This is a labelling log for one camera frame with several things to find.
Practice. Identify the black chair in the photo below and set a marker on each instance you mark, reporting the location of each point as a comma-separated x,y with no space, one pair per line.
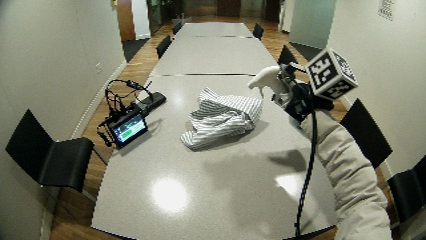
367,133
408,191
287,56
163,46
177,27
48,156
259,31

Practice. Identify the white cube of black markers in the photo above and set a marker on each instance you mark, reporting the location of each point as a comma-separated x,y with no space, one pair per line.
329,74

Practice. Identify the dark floor mat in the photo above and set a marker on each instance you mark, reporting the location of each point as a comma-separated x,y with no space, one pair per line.
307,50
135,49

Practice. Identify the striped grey white cloth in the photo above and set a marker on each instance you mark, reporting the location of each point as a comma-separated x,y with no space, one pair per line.
224,116

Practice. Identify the black bar-shaped device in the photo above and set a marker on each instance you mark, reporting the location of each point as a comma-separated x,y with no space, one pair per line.
154,100

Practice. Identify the black monitor with lit screen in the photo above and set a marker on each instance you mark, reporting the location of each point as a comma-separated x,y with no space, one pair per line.
128,129

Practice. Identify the brown wooden door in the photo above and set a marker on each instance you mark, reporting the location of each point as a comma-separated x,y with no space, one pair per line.
126,20

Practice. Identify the patterned wall sign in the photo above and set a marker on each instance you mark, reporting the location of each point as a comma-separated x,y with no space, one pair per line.
386,9

